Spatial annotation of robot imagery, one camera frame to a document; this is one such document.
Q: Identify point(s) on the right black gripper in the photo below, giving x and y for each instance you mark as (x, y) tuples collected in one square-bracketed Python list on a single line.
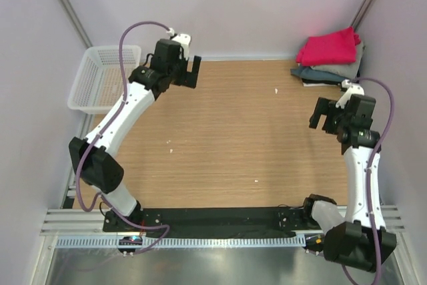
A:
[(325, 107)]

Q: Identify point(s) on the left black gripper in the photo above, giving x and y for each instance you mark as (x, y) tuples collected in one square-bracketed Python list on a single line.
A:
[(187, 79)]

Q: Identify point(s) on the red t-shirt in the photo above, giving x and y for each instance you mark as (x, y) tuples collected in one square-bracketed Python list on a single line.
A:
[(334, 48)]

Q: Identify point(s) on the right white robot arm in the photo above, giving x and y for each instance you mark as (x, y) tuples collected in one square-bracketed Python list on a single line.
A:
[(358, 238)]

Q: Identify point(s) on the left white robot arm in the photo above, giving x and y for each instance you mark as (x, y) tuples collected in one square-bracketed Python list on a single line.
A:
[(93, 157)]

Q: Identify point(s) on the dark blue folded t-shirt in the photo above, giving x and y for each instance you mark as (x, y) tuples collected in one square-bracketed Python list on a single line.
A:
[(312, 75)]

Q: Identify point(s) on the grey folded t-shirt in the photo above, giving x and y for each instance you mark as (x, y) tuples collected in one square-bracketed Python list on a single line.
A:
[(345, 70)]

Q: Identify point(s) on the white plastic basket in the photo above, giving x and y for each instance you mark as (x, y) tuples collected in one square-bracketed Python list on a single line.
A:
[(98, 83)]

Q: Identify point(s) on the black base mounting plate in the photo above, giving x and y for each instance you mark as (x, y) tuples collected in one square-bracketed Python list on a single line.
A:
[(218, 223)]

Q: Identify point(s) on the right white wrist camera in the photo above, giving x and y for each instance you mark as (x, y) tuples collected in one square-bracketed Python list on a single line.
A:
[(351, 88)]

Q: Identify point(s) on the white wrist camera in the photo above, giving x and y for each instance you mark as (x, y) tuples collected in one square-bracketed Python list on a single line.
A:
[(351, 88), (183, 39)]

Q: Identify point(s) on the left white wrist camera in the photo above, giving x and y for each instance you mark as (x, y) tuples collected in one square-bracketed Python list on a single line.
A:
[(183, 39)]

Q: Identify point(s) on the white slotted cable duct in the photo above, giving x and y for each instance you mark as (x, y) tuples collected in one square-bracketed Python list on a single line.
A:
[(122, 242)]

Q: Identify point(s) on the left aluminium corner post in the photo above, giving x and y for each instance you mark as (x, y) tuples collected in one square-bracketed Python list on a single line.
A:
[(75, 22)]

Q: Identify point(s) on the aluminium frame rail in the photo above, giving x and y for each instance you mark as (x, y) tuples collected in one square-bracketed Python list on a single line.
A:
[(68, 222)]

